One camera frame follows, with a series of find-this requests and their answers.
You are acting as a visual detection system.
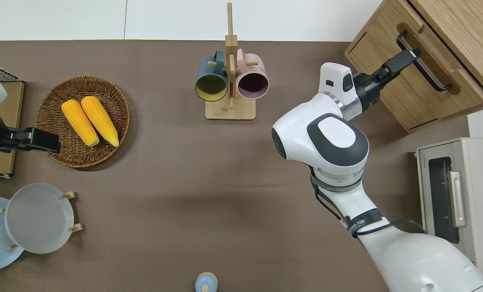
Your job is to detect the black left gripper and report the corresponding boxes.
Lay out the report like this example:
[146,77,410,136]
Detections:
[0,112,62,157]

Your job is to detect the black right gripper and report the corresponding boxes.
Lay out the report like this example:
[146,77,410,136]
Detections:
[353,47,423,111]

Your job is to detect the black metal drawer handle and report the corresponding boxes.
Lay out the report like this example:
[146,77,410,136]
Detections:
[396,30,453,92]

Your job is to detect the light wooden drawer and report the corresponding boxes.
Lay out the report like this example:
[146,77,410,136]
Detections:
[381,0,483,120]

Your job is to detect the brown wicker basket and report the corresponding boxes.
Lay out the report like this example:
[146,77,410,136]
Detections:
[35,76,131,169]

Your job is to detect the yellow corn cob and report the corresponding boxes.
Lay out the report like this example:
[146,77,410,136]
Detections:
[61,100,100,147]
[81,96,120,147]

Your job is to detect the wooden plate rack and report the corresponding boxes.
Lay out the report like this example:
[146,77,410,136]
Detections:
[0,191,84,250]

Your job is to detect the light wooden cabinet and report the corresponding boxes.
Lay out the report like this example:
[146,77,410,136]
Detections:
[345,0,483,134]

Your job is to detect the grey plate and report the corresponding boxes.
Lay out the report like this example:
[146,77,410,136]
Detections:
[4,183,75,254]

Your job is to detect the white toaster oven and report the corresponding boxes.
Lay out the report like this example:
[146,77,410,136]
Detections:
[415,137,483,284]

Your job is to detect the brown table mat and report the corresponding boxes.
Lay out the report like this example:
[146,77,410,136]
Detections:
[0,39,471,292]

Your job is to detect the pink mug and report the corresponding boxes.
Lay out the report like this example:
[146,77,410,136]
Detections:
[236,49,270,100]

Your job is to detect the teal mug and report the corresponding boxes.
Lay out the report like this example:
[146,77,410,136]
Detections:
[195,50,229,102]

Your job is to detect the wooden mug tree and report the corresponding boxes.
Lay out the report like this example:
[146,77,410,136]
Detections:
[205,2,257,120]

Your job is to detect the black wire wooden shelf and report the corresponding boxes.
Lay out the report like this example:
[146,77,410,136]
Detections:
[0,60,25,179]

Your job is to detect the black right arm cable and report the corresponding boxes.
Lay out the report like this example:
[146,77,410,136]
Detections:
[309,168,426,238]

